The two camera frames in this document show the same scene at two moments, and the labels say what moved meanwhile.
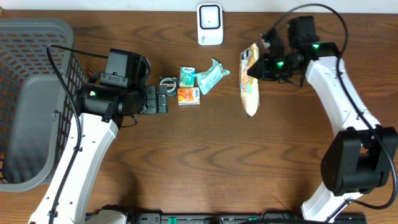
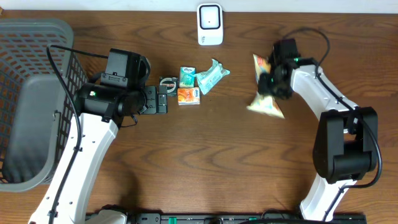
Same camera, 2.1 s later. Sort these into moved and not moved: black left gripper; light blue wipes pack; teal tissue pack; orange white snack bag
Moved: orange white snack bag
Not moved: teal tissue pack; light blue wipes pack; black left gripper
